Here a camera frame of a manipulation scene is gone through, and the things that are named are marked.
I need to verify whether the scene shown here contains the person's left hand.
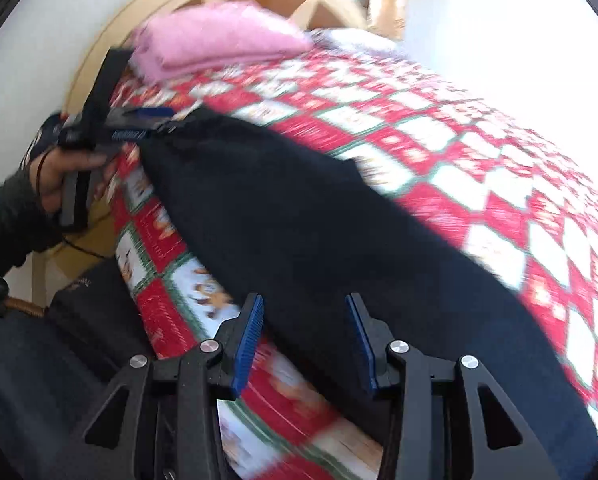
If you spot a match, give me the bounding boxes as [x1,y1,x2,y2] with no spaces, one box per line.
[29,149,121,216]

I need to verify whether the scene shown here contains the black bag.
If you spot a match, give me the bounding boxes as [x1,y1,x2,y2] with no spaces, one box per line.
[44,259,151,362]

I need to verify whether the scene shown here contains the black cable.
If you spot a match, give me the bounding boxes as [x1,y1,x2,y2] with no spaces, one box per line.
[59,209,114,262]

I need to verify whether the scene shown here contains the dark grey cloth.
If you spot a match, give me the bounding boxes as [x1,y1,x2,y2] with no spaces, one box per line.
[0,310,130,480]

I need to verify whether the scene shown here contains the brown wicker handle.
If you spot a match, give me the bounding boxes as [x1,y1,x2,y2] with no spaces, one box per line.
[3,296,46,319]

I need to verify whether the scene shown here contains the person's left forearm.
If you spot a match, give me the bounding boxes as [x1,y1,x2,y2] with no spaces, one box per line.
[0,166,64,283]

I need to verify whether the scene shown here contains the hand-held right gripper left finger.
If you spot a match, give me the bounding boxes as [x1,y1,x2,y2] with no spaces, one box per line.
[64,292,266,480]

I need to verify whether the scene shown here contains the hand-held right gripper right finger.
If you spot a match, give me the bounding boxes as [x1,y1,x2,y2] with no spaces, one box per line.
[344,292,562,480]

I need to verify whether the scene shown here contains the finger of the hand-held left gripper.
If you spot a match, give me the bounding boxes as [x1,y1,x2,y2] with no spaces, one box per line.
[123,106,176,126]
[110,124,179,145]

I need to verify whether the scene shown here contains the red printed blanket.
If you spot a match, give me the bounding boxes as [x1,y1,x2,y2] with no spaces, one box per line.
[102,35,598,480]

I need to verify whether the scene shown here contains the black pants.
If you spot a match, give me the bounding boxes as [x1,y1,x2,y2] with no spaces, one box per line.
[138,105,598,480]

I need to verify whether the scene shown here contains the grey white pillow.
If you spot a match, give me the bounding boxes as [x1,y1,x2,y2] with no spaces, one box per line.
[309,27,405,57]

